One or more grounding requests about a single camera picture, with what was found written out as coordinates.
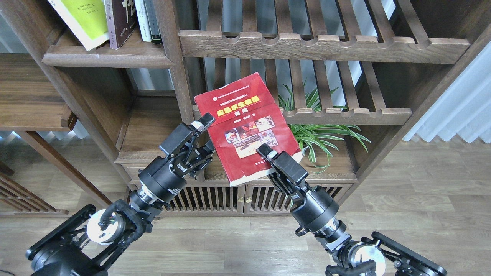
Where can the white upright book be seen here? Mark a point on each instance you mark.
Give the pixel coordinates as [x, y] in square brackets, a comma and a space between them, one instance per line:
[143, 20]

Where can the red book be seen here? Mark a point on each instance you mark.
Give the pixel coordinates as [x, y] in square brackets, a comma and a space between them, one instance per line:
[246, 117]

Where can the white curtain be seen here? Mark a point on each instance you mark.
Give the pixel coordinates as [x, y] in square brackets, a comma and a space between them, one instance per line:
[464, 109]

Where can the green spider plant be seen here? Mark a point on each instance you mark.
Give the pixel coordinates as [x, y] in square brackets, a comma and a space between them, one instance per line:
[308, 135]

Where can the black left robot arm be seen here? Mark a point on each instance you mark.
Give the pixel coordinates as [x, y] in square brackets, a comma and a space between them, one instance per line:
[90, 241]

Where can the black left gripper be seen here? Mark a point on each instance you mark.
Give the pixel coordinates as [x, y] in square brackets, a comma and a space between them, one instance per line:
[163, 179]

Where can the maroon book white characters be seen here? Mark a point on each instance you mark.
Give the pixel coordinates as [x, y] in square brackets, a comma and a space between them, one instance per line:
[121, 20]

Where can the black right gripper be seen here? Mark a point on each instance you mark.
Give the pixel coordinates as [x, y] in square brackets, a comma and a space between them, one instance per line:
[312, 207]

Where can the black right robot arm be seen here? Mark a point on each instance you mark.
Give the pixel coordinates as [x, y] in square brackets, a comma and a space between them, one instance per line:
[368, 256]

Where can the yellow-green book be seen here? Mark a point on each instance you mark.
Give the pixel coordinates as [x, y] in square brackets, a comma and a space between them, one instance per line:
[86, 19]

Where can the dark green upright book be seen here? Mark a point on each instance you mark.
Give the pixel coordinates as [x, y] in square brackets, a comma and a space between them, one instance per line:
[153, 24]

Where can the dark wooden bookshelf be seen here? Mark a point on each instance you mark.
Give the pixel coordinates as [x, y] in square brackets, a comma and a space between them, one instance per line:
[347, 62]

